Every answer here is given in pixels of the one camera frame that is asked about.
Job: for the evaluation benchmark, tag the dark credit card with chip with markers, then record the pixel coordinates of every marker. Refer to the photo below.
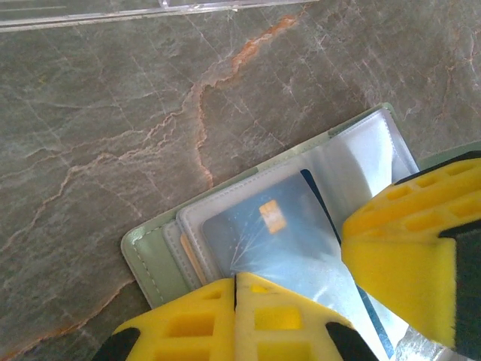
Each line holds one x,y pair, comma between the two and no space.
270,248

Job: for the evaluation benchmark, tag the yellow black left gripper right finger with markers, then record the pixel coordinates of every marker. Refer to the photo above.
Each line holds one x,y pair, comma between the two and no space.
244,301

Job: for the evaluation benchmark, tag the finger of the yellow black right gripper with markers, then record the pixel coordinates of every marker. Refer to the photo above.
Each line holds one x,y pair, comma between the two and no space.
394,263

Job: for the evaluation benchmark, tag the green card holder wallet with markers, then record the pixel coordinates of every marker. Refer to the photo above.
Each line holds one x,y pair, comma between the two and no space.
150,259

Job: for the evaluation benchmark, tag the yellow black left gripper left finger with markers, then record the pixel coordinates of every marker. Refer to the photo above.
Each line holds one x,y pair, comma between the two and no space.
225,319

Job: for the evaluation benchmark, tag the clear acrylic card stand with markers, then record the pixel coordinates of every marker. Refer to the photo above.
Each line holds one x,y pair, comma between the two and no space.
75,19

